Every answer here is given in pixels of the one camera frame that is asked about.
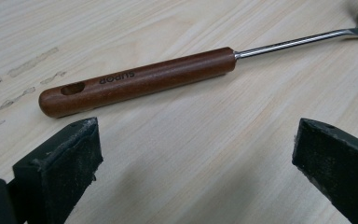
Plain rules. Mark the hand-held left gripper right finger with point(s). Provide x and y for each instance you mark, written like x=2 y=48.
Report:
x=338 y=165

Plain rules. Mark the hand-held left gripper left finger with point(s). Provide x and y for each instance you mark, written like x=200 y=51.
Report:
x=65 y=168

